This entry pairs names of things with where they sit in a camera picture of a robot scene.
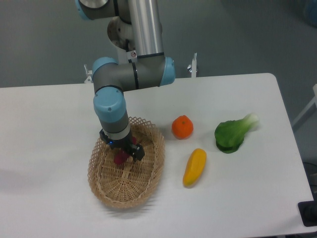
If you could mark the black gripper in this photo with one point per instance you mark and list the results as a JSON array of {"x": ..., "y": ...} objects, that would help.
[{"x": 127, "y": 144}]

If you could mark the purple sweet potato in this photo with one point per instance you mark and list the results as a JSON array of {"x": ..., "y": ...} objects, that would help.
[{"x": 121, "y": 156}]

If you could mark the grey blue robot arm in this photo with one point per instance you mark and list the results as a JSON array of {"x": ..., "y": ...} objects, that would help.
[{"x": 138, "y": 32}]

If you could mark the woven wicker basket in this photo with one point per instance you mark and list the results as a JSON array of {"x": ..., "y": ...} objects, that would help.
[{"x": 132, "y": 183}]

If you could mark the orange tangerine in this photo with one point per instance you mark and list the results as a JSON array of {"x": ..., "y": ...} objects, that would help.
[{"x": 182, "y": 127}]

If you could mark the yellow mango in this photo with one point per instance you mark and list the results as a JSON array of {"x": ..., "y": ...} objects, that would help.
[{"x": 195, "y": 167}]

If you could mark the green bok choy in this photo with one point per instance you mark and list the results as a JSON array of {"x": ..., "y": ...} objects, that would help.
[{"x": 230, "y": 135}]

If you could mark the black device at table edge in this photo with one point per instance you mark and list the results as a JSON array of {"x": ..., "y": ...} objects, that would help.
[{"x": 308, "y": 212}]

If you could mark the white furniture leg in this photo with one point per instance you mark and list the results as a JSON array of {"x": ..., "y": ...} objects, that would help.
[{"x": 306, "y": 112}]

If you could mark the blue object in corner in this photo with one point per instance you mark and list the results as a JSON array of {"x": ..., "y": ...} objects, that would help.
[{"x": 310, "y": 12}]

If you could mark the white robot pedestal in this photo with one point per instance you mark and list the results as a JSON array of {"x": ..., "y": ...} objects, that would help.
[{"x": 122, "y": 49}]

